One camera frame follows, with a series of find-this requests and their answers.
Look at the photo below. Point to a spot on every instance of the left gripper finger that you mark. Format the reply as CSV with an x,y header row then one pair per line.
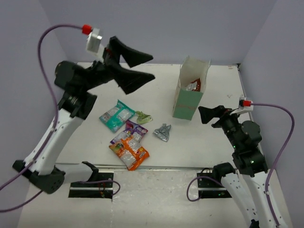
x,y
130,80
133,57

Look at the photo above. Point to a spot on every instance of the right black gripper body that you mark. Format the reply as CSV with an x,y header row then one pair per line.
x,y
229,125

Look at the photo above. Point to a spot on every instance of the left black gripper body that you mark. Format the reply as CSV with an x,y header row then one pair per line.
x,y
111,62

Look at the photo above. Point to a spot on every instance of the red chips bag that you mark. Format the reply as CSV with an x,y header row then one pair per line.
x,y
194,86

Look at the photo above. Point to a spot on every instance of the orange snack packet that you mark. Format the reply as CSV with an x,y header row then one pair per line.
x,y
130,152

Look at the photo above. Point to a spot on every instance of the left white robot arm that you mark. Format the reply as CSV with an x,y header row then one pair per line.
x,y
40,167

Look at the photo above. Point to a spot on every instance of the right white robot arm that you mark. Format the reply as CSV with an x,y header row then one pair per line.
x,y
247,180

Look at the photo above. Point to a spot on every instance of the green paper bag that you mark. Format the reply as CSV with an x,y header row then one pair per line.
x,y
186,102

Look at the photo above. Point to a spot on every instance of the teal snack packet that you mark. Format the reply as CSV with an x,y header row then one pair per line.
x,y
116,117

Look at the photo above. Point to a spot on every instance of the small green wrapper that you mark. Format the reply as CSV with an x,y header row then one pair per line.
x,y
143,118

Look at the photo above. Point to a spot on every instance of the silver foil wrapper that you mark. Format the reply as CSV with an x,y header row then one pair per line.
x,y
163,132

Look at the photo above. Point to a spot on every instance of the purple snack packet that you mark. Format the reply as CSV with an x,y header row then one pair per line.
x,y
131,129

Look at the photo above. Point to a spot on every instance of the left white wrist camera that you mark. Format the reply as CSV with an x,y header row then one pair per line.
x,y
94,45

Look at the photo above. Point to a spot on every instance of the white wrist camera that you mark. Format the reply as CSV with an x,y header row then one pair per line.
x,y
244,106
94,45

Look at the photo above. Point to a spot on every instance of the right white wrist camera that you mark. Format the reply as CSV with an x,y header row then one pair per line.
x,y
244,106

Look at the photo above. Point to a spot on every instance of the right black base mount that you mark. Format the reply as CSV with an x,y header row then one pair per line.
x,y
208,189

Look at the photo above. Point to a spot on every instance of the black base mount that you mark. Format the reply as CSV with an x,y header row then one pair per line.
x,y
208,189
91,191

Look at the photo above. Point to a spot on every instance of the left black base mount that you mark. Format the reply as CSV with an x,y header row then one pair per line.
x,y
91,191

